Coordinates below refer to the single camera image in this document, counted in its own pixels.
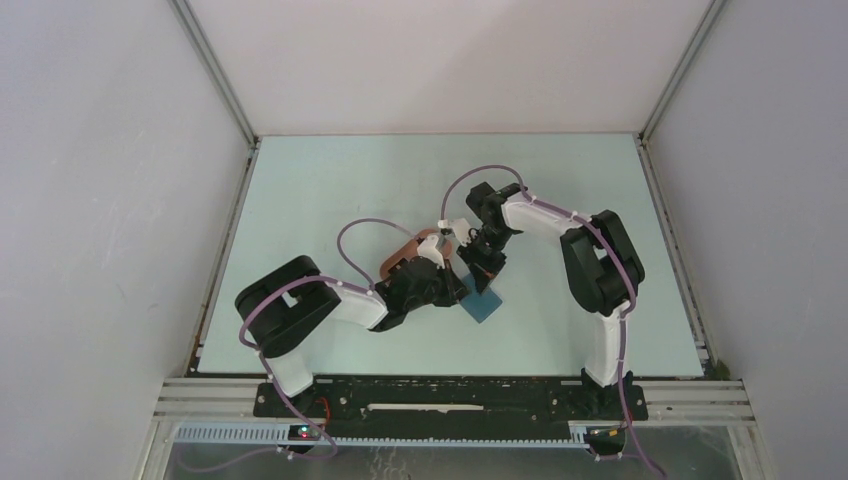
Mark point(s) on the left controller board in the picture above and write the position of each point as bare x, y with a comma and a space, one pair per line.
303, 433

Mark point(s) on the blue card holder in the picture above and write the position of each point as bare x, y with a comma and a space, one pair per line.
479, 306

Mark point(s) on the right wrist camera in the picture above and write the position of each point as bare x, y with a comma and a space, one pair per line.
460, 229

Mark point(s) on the right controller board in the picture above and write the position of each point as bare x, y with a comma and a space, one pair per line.
606, 435

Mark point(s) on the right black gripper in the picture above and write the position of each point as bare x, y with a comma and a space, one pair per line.
484, 272

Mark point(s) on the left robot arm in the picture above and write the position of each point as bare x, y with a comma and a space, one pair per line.
282, 309

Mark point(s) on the aluminium front rail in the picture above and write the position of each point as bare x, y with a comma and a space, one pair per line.
669, 402

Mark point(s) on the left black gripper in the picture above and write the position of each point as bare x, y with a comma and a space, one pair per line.
453, 288

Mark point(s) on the pink oval tray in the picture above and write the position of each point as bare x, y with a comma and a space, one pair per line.
406, 252

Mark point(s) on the controller board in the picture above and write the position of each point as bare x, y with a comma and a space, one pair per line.
303, 433
606, 435

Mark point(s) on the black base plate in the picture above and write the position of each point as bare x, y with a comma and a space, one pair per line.
466, 407

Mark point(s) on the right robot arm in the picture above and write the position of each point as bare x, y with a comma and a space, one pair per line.
602, 267

